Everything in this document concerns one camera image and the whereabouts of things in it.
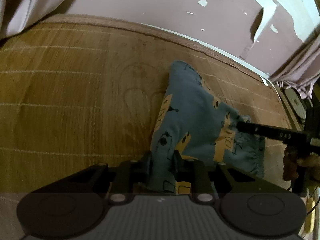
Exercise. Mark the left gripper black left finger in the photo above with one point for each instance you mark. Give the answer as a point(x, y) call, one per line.
point(76, 204)

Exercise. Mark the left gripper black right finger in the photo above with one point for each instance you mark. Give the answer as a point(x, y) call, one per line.
point(246, 203)

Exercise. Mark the blue car-print pants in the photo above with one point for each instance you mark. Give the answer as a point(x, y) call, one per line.
point(199, 125)

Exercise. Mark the person's right hand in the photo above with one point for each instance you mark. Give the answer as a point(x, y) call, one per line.
point(291, 165)

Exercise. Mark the quilted grey bag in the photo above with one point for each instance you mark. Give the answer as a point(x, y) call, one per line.
point(296, 103)

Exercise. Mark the yellow strip at bed edge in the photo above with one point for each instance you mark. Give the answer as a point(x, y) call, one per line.
point(311, 214)

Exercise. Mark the white tag on mat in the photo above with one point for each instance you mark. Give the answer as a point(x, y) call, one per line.
point(264, 81)

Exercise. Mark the right pink satin curtain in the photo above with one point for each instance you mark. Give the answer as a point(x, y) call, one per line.
point(301, 72)

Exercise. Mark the pink satin curtain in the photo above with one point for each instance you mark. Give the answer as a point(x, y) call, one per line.
point(301, 72)
point(17, 15)

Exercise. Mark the brown bamboo bed mat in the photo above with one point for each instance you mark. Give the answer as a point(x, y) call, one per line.
point(78, 90)

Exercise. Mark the left pink satin curtain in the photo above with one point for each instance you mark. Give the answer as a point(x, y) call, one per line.
point(17, 15)

